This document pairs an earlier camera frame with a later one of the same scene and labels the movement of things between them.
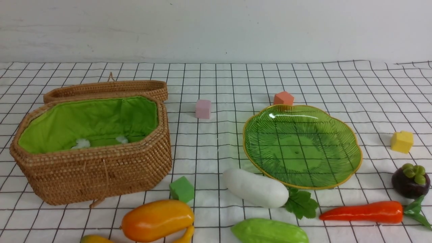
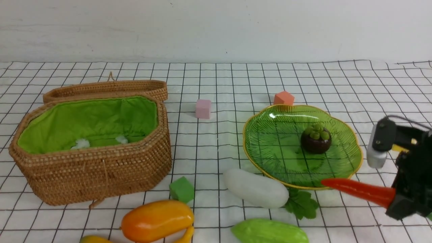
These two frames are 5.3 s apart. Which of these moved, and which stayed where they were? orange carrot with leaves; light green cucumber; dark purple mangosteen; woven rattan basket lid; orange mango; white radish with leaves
Moved: orange carrot with leaves; dark purple mangosteen
Stayed: light green cucumber; orange mango; white radish with leaves; woven rattan basket lid
